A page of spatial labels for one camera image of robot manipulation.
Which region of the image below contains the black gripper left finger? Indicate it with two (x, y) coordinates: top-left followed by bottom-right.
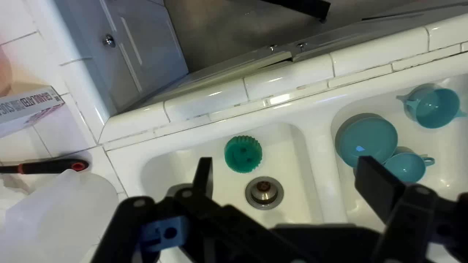
(91, 158), (273, 263)

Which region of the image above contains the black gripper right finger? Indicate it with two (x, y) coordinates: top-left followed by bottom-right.
(354, 156), (468, 263)

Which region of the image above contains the translucent white plastic jar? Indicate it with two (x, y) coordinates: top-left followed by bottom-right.
(0, 169), (118, 263)

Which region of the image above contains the metal sink drain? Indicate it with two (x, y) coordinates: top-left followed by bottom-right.
(244, 177), (284, 210)

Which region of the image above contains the white double basin sink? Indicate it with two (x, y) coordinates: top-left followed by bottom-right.
(110, 53), (466, 231)

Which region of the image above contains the green smiley face sponge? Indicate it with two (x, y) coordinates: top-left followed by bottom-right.
(224, 136), (263, 174)

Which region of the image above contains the teal plate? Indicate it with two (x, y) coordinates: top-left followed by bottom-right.
(335, 112), (398, 168)

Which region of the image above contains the teal pitcher cup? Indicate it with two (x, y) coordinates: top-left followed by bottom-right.
(396, 83), (468, 129)

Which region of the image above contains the grey cabinet door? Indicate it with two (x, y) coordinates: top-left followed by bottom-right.
(54, 0), (189, 114)

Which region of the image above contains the granulated sugar box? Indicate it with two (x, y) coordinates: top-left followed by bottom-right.
(0, 83), (64, 136)

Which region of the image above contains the teal cup with handle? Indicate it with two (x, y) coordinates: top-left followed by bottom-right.
(385, 148), (436, 183)

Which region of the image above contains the black red handled utensil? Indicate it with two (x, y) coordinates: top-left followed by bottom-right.
(0, 159), (89, 174)

